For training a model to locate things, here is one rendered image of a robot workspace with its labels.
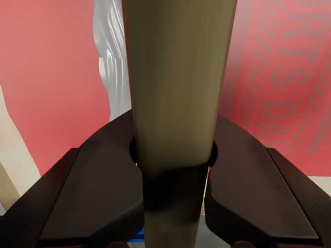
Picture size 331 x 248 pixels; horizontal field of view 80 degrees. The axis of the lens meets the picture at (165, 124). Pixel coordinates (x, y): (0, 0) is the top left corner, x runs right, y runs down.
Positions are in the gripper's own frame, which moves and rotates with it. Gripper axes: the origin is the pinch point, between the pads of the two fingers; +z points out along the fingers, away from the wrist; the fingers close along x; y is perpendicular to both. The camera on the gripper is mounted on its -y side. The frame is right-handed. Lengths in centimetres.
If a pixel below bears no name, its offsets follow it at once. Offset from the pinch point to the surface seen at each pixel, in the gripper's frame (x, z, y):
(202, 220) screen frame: 6.6, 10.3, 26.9
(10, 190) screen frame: -26.4, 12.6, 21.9
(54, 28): -12.4, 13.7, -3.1
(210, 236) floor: 52, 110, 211
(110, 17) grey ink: -5.9, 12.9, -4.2
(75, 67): -11.0, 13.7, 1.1
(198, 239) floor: 40, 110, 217
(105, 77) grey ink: -7.5, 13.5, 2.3
